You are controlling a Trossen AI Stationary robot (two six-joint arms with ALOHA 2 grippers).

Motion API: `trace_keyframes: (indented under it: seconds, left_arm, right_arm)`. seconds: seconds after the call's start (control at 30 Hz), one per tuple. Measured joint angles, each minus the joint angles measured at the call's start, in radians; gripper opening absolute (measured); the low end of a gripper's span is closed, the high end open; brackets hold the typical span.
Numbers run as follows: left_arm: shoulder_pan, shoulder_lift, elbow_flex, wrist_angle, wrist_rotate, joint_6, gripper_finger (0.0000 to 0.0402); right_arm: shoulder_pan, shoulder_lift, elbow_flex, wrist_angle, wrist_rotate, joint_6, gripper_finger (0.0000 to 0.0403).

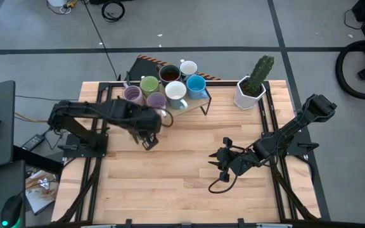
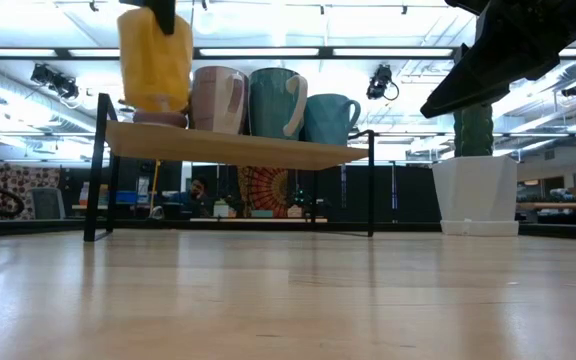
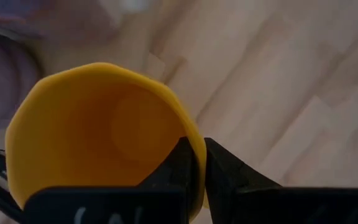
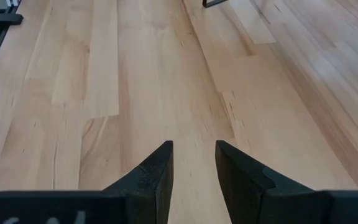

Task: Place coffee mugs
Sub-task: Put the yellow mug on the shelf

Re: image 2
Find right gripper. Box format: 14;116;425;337
420;0;576;120

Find yellow faceted mug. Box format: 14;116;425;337
116;6;195;114

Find green ribbed mug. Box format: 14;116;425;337
189;65;249;135

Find lilac ringed mug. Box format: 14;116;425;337
132;109;189;130

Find teal mug white handle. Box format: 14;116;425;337
245;67;309;142

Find light blue faceted mug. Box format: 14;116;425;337
301;93;362;147

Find white hexagonal planter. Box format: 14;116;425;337
431;154;520;237

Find black light fixture cluster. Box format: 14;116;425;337
30;63;80;100

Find black partition panels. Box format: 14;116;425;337
190;164;442;224

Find wooden shelf black legs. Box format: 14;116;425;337
83;92;377;244

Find yellow pole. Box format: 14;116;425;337
148;158;163;209

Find person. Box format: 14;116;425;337
170;174;215;219

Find orange patterned tapestry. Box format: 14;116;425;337
237;166;290;219

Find grey office chair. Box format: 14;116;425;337
30;187;67;221

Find black camera with cable loop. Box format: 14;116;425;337
366;63;400;101

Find black metal rig frame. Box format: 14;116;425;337
0;46;576;236

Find patterned wall panel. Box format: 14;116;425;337
0;164;62;221

